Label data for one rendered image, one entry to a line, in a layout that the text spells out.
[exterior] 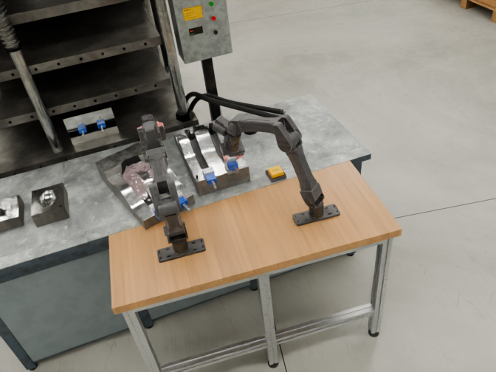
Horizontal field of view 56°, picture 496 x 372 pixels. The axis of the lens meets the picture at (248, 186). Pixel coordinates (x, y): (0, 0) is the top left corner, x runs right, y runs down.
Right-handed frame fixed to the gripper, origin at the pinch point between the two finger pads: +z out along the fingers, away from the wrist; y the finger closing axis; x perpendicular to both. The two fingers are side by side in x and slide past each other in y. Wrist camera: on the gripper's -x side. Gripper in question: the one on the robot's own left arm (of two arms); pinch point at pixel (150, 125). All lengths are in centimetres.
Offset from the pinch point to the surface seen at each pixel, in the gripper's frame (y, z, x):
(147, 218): 11.0, -18.3, 34.6
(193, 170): -14.0, 4.2, 30.5
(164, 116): -7, 80, 38
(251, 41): -129, 354, 108
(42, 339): 80, -13, 98
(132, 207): 17.1, -8.2, 33.8
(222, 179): -25.9, -4.6, 33.7
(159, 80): -9, 75, 13
